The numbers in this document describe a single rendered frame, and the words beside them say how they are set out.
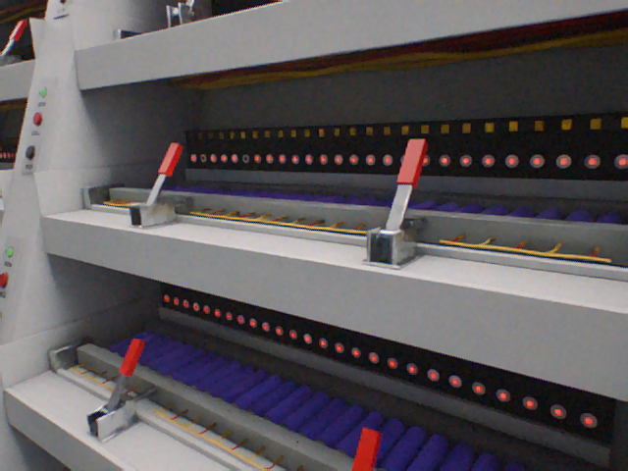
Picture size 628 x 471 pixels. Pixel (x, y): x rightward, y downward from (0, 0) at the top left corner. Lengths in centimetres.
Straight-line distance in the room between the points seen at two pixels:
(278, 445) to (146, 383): 18
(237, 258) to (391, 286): 13
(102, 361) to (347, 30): 45
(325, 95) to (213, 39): 20
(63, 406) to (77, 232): 19
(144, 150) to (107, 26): 16
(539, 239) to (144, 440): 38
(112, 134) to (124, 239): 22
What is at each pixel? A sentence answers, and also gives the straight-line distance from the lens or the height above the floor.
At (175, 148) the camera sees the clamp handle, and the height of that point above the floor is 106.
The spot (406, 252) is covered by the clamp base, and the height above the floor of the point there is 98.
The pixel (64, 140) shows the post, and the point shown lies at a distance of 66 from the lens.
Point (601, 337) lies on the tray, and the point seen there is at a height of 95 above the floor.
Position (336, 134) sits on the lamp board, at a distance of 54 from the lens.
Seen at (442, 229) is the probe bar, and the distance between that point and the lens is 36.
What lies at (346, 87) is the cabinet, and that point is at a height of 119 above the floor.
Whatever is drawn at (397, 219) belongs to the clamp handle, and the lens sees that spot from 32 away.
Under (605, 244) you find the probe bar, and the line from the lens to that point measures 34.
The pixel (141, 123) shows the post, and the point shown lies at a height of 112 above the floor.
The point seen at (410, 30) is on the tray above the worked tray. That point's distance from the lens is 36.
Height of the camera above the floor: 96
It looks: 3 degrees up
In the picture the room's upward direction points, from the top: 10 degrees clockwise
